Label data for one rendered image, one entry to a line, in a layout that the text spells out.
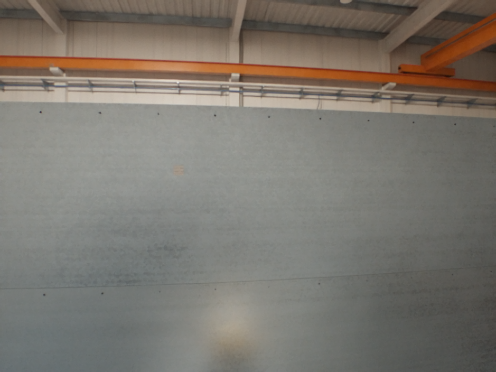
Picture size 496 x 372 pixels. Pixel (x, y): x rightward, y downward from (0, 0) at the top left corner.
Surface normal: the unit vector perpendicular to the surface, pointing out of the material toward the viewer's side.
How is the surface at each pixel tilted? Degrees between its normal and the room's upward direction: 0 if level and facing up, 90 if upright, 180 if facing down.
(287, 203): 90
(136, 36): 90
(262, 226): 90
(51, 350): 90
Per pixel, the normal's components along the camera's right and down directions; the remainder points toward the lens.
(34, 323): 0.14, 0.02
